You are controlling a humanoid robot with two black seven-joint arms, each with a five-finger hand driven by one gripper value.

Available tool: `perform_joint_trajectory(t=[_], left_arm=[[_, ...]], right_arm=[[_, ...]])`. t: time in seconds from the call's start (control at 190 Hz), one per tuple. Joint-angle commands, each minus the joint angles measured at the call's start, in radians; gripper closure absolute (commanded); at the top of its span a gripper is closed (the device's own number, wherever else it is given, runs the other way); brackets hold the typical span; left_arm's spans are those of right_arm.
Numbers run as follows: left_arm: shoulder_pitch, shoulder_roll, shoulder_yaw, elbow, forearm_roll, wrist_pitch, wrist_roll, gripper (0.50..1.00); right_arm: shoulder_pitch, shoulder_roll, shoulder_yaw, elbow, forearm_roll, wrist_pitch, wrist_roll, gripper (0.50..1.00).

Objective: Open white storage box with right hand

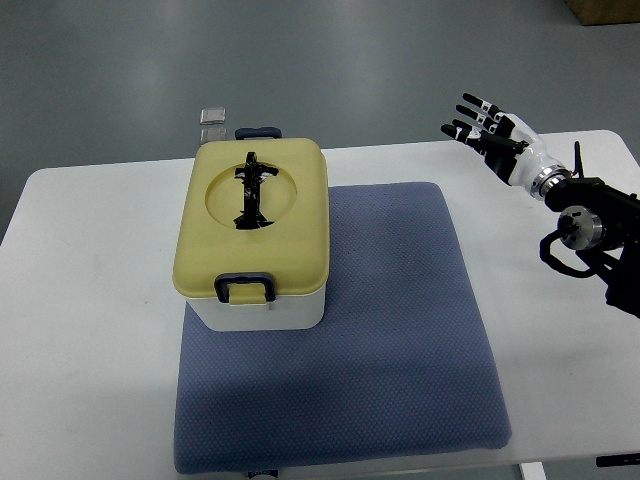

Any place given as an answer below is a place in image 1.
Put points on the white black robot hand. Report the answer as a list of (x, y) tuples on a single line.
[(511, 149)]

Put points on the yellow storage box lid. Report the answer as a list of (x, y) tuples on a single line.
[(255, 220)]

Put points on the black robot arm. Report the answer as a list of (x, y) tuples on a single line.
[(601, 225)]

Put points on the brown cardboard box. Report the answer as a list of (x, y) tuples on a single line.
[(605, 12)]

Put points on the white storage box base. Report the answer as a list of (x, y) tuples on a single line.
[(286, 312)]

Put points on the blue padded mat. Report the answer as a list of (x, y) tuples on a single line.
[(399, 365)]

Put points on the black table control panel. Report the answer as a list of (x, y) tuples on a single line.
[(620, 460)]

